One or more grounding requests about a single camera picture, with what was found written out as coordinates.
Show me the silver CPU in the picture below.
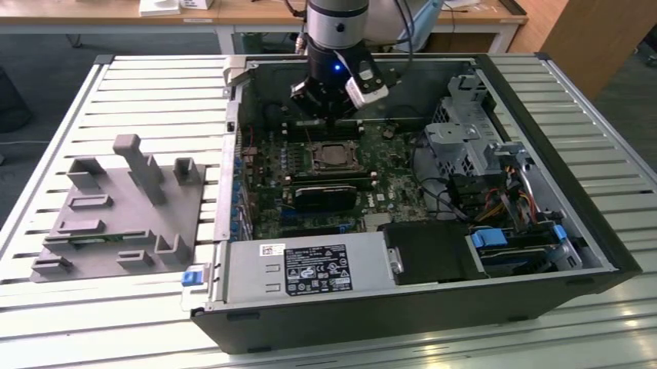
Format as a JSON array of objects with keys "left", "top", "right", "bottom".
[{"left": 313, "top": 144, "right": 355, "bottom": 165}]

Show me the metal socket cover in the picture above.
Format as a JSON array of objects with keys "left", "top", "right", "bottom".
[{"left": 306, "top": 140, "right": 362, "bottom": 170}]

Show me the CPU socket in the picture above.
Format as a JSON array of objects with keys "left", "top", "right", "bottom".
[{"left": 305, "top": 140, "right": 363, "bottom": 172}]

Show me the black RAM stick with label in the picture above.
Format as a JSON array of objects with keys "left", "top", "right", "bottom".
[{"left": 293, "top": 118, "right": 361, "bottom": 130}]

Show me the black graphics card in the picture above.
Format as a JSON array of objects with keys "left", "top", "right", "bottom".
[{"left": 291, "top": 184, "right": 359, "bottom": 213}]

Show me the silver drive cage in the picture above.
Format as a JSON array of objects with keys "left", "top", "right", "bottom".
[{"left": 423, "top": 75, "right": 538, "bottom": 181}]

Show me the green motherboard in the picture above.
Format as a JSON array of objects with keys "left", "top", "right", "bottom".
[{"left": 234, "top": 122, "right": 427, "bottom": 239}]

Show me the silver chipset heatsink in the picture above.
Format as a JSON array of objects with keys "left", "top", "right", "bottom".
[{"left": 362, "top": 214, "right": 393, "bottom": 232}]

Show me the black plastic shroud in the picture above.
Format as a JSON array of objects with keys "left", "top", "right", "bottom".
[{"left": 382, "top": 221, "right": 489, "bottom": 286}]

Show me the grey parts rack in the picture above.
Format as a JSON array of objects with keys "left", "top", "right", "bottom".
[{"left": 29, "top": 134, "right": 210, "bottom": 285}]

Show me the hard disk in blue carrier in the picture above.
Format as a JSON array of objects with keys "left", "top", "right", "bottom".
[{"left": 466, "top": 226, "right": 566, "bottom": 278}]

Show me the silver power supply with label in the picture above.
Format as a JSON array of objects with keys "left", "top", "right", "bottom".
[{"left": 223, "top": 238, "right": 397, "bottom": 303}]

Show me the wooden cabinet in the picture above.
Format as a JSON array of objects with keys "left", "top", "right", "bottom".
[{"left": 505, "top": 0, "right": 657, "bottom": 101}]

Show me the green RAM stick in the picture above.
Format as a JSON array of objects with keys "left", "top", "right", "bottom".
[{"left": 70, "top": 234, "right": 127, "bottom": 245}]

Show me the black open PC case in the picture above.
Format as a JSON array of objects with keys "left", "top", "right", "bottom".
[{"left": 188, "top": 52, "right": 646, "bottom": 354}]

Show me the white black-faced wrist camera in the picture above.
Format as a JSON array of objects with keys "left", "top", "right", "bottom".
[{"left": 345, "top": 68, "right": 390, "bottom": 109}]

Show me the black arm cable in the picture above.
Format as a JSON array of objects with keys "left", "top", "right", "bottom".
[{"left": 393, "top": 0, "right": 418, "bottom": 63}]

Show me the black wire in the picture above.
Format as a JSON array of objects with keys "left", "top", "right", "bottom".
[{"left": 415, "top": 130, "right": 473, "bottom": 224}]

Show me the coloured wire bundle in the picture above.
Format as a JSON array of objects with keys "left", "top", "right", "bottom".
[{"left": 477, "top": 165, "right": 541, "bottom": 231}]

